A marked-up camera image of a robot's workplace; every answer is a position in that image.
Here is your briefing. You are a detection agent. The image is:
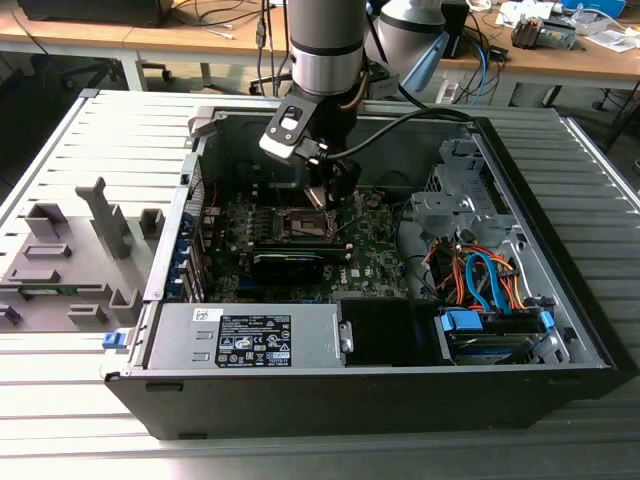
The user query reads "blue box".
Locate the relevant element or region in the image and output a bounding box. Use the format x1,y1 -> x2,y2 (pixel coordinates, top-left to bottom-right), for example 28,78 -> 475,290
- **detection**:
562,0 -> 626,14

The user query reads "wooden desk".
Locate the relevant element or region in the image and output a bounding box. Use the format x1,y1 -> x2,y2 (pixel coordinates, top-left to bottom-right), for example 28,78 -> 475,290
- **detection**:
439,0 -> 640,109
0,0 -> 294,96

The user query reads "black PC case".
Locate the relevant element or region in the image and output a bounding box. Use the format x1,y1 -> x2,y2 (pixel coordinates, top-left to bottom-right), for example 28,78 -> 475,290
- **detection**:
102,102 -> 626,441

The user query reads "silver CPU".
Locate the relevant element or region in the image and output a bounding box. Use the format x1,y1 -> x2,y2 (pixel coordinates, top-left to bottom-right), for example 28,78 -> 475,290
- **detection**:
303,185 -> 332,210

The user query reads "grey power supply unit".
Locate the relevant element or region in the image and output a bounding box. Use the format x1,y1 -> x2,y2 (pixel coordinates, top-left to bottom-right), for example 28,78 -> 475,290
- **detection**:
144,302 -> 346,371

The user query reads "white wrist camera on bracket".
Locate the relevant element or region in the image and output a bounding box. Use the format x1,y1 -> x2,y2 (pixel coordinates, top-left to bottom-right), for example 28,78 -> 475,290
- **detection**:
258,99 -> 324,162

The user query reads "blue network cable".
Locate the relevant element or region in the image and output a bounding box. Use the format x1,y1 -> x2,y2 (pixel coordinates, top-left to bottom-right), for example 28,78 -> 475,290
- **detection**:
474,37 -> 496,101

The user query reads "green RAM stick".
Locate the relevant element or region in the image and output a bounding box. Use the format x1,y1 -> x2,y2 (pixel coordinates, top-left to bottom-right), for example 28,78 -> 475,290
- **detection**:
17,283 -> 109,297

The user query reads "black camera cable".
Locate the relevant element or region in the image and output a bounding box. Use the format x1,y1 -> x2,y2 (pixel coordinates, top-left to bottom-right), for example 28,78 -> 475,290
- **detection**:
299,107 -> 474,164

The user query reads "black monitor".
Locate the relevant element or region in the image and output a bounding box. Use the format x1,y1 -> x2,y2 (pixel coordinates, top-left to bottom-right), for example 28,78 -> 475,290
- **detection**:
17,0 -> 166,29

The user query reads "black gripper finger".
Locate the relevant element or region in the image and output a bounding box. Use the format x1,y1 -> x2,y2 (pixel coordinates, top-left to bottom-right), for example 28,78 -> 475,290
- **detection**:
324,158 -> 363,212

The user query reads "silver metal drive cage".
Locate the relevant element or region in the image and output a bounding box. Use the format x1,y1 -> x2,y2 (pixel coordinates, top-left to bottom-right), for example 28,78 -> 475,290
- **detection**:
407,137 -> 531,251

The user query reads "orange wire bundle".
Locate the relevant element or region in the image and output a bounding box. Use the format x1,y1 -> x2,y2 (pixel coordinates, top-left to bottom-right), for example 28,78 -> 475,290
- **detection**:
427,239 -> 531,314

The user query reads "blue flat wire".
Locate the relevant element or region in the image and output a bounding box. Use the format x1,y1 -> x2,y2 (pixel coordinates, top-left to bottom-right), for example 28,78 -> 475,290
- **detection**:
464,252 -> 514,316

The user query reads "black graphics card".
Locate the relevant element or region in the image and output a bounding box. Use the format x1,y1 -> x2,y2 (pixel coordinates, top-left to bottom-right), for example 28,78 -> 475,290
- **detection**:
249,251 -> 326,287

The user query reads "green motherboard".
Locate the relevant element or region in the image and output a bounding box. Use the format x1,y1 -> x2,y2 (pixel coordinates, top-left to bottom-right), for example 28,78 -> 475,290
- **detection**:
199,184 -> 416,306

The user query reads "black speaker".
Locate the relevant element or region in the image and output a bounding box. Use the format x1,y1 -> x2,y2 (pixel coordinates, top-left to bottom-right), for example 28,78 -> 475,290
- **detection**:
442,0 -> 471,59

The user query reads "grey parts rack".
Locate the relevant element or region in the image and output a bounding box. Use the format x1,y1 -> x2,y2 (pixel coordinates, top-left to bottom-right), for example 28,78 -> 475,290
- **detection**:
0,175 -> 166,334

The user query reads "CPU socket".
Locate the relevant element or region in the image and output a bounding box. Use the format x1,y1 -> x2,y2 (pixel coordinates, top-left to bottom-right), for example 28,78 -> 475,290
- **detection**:
272,199 -> 346,241

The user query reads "small metal box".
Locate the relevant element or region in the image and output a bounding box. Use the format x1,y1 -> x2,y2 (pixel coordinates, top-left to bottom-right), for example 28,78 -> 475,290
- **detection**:
542,17 -> 584,51

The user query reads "hard disk in blue carrier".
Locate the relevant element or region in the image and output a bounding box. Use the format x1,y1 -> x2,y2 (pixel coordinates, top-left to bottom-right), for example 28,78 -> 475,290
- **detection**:
433,305 -> 557,366

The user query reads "CPU cooler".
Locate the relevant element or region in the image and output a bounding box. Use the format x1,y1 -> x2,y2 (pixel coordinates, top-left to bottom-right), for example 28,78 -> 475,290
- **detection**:
510,13 -> 549,50

